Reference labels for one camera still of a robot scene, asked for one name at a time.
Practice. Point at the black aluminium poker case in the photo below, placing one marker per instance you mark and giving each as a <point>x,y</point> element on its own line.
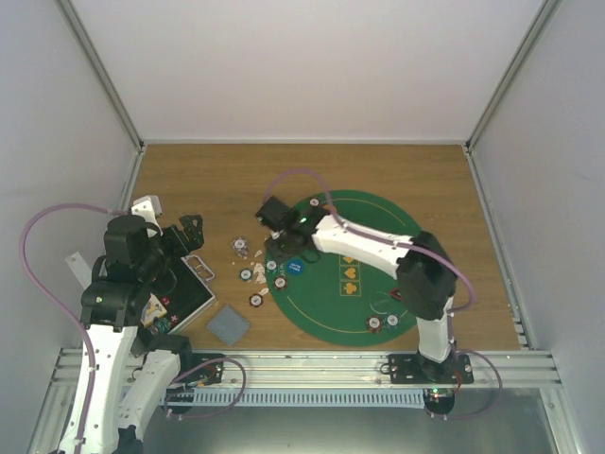
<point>180,296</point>

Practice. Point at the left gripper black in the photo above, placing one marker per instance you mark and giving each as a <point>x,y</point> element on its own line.
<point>194,235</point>

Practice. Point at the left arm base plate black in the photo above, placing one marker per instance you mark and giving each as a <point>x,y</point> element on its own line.
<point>207,375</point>

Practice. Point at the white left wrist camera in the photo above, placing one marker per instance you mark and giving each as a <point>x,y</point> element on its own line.
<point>149,208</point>

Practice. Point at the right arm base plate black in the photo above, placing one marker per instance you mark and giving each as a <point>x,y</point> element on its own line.
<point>416,369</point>

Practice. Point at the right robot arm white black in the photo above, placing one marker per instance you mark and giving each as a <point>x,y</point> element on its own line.
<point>418,264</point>

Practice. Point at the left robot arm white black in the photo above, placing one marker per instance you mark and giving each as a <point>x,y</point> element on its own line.
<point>125,372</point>

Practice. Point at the teal green 50 chip stack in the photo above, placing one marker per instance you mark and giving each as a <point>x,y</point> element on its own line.
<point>246,274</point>

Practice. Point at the red black chip stack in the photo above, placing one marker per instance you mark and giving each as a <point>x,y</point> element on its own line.
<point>256,300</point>

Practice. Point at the grey ribbed card tray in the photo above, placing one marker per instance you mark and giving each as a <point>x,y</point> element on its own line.
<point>228,325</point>

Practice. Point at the green round poker mat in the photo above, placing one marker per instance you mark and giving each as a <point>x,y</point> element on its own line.
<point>330,299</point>

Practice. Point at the red black triangle all-in marker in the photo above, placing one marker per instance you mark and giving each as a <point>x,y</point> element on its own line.
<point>394,294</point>

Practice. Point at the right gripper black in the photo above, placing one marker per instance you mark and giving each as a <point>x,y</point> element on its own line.
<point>278,253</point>

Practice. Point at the grey slotted cable duct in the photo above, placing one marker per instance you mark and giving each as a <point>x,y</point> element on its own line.
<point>301,398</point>

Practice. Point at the blue small blind button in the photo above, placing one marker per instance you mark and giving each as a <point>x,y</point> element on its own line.
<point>295,266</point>

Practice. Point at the clear acrylic dealer button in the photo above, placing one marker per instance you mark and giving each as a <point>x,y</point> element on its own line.
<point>380,303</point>

